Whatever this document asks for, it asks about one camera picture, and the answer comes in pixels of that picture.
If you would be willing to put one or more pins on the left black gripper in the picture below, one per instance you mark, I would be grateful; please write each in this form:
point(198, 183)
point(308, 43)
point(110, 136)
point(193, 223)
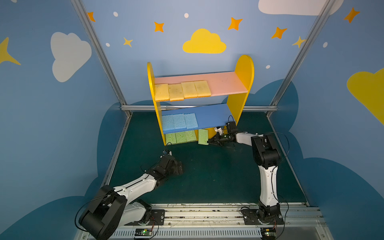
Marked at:
point(177, 167)

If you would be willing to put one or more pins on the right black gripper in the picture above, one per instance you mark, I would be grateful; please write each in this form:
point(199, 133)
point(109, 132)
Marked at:
point(220, 138)

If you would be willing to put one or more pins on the green sponge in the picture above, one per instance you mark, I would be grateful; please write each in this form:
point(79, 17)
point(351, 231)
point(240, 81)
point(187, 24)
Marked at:
point(191, 136)
point(203, 137)
point(171, 139)
point(181, 137)

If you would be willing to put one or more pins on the blue sponge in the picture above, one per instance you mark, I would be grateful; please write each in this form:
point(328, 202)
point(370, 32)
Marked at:
point(191, 121)
point(179, 122)
point(168, 123)

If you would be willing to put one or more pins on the yellow sponge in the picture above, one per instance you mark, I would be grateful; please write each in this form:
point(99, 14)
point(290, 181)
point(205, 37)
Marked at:
point(189, 90)
point(176, 92)
point(202, 88)
point(162, 92)

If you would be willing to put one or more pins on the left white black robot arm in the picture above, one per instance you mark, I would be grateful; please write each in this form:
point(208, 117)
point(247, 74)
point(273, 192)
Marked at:
point(114, 207)

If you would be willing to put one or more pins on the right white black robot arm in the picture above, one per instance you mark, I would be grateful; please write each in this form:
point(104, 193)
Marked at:
point(266, 156)

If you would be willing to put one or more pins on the yellow shelf with coloured boards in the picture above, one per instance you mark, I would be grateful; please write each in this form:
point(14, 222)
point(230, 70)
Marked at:
point(236, 85)

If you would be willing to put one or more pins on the left green circuit board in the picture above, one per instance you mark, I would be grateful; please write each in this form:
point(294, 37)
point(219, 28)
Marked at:
point(143, 233)

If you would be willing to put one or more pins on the green circuit board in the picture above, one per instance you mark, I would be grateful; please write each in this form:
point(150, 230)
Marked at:
point(143, 233)
point(268, 234)

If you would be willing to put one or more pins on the right green circuit board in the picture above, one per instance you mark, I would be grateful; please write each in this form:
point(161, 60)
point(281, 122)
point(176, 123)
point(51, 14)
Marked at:
point(268, 234)

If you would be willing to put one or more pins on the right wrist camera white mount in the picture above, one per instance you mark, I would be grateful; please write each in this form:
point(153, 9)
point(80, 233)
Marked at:
point(219, 130)

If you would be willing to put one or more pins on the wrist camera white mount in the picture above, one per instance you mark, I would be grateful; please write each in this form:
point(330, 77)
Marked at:
point(167, 152)
point(219, 130)

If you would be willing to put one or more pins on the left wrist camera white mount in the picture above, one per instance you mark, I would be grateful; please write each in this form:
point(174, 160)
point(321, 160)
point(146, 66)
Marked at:
point(167, 152)

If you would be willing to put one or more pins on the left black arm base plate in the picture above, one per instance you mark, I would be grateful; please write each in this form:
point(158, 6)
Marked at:
point(156, 217)

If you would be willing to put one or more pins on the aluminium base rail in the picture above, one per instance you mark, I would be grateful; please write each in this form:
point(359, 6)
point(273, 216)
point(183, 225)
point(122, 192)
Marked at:
point(224, 221)

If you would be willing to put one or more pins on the rear aluminium frame bar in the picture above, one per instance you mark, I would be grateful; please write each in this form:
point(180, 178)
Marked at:
point(171, 107)

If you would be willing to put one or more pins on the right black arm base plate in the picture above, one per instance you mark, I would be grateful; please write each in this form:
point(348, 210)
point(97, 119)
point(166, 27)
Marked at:
point(261, 217)

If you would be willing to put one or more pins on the right aluminium frame post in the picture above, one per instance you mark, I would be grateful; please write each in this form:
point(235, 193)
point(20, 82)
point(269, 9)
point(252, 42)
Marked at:
point(304, 50)

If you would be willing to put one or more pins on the aluminium frame post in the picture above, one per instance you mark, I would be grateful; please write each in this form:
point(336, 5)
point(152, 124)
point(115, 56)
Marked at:
point(304, 50)
point(88, 26)

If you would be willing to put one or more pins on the left aluminium frame post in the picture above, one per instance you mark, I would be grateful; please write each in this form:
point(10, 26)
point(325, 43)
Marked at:
point(88, 26)

